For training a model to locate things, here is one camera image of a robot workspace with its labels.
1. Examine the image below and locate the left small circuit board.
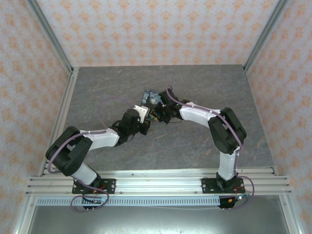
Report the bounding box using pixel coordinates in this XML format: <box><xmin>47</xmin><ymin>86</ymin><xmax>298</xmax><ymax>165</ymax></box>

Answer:
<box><xmin>84</xmin><ymin>197</ymin><xmax>106</xmax><ymax>205</ymax></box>

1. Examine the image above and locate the aluminium side rail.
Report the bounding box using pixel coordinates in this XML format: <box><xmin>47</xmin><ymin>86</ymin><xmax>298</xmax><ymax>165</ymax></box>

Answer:
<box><xmin>38</xmin><ymin>67</ymin><xmax>80</xmax><ymax>176</ymax></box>

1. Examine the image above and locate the aluminium corner post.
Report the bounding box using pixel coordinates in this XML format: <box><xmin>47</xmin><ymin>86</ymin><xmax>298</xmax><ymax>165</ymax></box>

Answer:
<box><xmin>25</xmin><ymin>0</ymin><xmax>74</xmax><ymax>72</ymax></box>
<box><xmin>243</xmin><ymin>0</ymin><xmax>291</xmax><ymax>72</ymax></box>

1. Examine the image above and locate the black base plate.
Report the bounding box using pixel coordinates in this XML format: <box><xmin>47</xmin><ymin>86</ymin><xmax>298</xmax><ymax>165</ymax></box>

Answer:
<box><xmin>71</xmin><ymin>178</ymin><xmax>117</xmax><ymax>195</ymax></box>
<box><xmin>201</xmin><ymin>177</ymin><xmax>246</xmax><ymax>195</ymax></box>

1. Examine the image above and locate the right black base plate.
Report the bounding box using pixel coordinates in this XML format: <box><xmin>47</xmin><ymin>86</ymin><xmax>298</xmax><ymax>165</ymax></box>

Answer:
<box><xmin>201</xmin><ymin>177</ymin><xmax>246</xmax><ymax>195</ymax></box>

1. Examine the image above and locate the starry night print pouch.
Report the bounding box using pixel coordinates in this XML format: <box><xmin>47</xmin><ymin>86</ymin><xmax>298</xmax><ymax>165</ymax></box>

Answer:
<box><xmin>142</xmin><ymin>89</ymin><xmax>163</xmax><ymax>111</ymax></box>

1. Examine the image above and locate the left aluminium corner post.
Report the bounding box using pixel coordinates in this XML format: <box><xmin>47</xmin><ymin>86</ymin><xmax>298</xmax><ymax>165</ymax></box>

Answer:
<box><xmin>25</xmin><ymin>0</ymin><xmax>74</xmax><ymax>72</ymax></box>

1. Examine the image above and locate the perforated grey cable duct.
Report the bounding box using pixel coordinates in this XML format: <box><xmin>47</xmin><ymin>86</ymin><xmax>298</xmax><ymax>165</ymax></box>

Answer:
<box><xmin>36</xmin><ymin>196</ymin><xmax>221</xmax><ymax>208</ymax></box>

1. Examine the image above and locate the wide aluminium base beam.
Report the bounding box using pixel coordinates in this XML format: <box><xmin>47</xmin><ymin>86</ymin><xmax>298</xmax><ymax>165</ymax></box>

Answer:
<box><xmin>25</xmin><ymin>176</ymin><xmax>293</xmax><ymax>196</ymax></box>

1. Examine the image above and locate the grey metal sheet panel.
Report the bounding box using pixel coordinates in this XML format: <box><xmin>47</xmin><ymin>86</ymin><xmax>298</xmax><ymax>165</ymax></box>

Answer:
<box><xmin>26</xmin><ymin>206</ymin><xmax>291</xmax><ymax>234</ymax></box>

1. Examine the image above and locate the right small circuit board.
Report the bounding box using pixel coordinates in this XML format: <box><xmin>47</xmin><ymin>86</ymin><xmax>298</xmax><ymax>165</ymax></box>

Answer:
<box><xmin>228</xmin><ymin>193</ymin><xmax>250</xmax><ymax>203</ymax></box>

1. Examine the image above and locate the narrow aluminium table edge beam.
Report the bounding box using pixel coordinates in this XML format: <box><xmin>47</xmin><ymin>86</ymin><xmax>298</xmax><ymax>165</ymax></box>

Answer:
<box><xmin>38</xmin><ymin>167</ymin><xmax>279</xmax><ymax>177</ymax></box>

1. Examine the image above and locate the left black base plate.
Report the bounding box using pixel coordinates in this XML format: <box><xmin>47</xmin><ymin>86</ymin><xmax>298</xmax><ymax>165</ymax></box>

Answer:
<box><xmin>71</xmin><ymin>178</ymin><xmax>117</xmax><ymax>195</ymax></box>

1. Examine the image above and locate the right aluminium corner post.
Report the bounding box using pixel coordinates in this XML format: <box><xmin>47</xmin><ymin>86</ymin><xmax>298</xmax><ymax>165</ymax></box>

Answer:
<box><xmin>243</xmin><ymin>0</ymin><xmax>291</xmax><ymax>72</ymax></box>

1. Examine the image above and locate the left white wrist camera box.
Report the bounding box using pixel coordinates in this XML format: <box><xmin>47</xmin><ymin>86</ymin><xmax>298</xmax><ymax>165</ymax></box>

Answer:
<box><xmin>133</xmin><ymin>105</ymin><xmax>150</xmax><ymax>123</ymax></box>

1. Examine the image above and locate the small circuit board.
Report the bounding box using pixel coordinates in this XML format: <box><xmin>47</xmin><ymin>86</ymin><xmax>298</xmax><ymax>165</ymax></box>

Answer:
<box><xmin>228</xmin><ymin>193</ymin><xmax>250</xmax><ymax>203</ymax></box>
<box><xmin>84</xmin><ymin>197</ymin><xmax>106</xmax><ymax>205</ymax></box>

